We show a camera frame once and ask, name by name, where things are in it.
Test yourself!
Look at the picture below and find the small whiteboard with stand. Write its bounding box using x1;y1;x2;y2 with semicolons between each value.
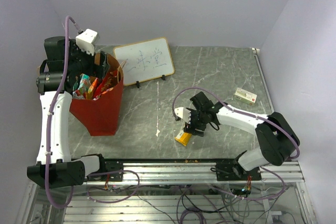
113;37;175;86

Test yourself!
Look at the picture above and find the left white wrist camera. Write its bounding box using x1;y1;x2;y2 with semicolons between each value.
75;29;99;56

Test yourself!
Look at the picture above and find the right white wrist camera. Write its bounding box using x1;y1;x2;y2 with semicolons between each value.
174;107;196;124

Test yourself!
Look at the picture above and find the red candy packet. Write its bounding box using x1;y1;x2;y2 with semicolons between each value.
93;70;119;100

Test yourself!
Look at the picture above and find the teal Fox's mint candy bag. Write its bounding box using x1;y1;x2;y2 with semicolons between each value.
72;74;91;99

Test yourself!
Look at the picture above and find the aluminium rail frame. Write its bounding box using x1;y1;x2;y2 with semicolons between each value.
26;140;316;224

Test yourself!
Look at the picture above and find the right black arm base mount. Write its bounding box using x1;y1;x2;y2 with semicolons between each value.
210;158;262;181

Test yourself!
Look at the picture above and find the yellow snack bar packet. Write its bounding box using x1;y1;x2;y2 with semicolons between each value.
174;130;193;146

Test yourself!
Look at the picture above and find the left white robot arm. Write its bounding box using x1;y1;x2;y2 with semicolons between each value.
27;31;108;189

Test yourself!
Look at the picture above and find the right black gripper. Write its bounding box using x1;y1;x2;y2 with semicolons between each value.
183;108;207;136

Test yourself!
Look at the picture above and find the white green small box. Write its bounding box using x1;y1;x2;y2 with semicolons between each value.
234;88;257;105

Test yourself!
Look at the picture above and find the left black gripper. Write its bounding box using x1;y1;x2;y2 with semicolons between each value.
67;39;111;79

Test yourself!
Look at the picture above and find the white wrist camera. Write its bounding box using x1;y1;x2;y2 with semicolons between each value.
75;29;99;56
174;107;196;124

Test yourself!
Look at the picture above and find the red brown paper bag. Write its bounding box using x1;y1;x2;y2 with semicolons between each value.
36;52;124;136

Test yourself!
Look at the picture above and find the purple cable under frame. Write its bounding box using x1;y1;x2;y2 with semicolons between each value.
86;170;140;204

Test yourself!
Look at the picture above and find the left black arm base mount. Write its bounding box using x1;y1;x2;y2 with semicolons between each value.
99;159;124;182

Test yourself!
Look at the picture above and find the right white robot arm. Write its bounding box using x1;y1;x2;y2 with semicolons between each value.
174;92;300;180

